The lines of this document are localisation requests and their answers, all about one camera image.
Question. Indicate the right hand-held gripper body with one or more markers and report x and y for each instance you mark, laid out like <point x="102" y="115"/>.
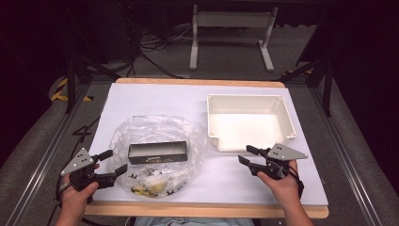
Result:
<point x="284" y="153"/>

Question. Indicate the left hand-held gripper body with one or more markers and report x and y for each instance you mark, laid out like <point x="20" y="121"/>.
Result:
<point x="78" y="161"/>

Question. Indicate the clear plastic bag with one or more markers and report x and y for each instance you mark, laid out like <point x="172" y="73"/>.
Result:
<point x="156" y="128"/>

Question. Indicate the person's right hand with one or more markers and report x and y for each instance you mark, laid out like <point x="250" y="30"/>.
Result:
<point x="284" y="188"/>

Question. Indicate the person's left hand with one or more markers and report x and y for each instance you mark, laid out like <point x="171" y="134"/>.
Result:
<point x="75" y="201"/>

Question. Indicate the white plastic container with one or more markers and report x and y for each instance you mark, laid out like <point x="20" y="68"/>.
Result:
<point x="244" y="128"/>

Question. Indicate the yellow and black small packets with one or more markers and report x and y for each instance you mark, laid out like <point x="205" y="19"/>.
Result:
<point x="149" y="190"/>

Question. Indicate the black cardboard box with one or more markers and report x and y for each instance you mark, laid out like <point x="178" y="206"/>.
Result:
<point x="156" y="155"/>

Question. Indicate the yellow black hazard tape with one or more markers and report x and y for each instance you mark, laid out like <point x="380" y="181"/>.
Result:
<point x="60" y="91"/>

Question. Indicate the white paper sheet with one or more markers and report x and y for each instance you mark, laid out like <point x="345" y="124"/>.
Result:
<point x="156" y="100"/>

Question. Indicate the black tripod stand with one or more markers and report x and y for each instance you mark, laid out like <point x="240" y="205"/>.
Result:
<point x="327" y="88"/>
<point x="71" y="81"/>

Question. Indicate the aluminium floor rail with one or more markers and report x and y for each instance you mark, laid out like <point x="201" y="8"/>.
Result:
<point x="345" y="157"/>
<point x="47" y="157"/>

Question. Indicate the white metal table frame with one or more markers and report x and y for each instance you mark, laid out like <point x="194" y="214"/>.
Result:
<point x="232" y="19"/>

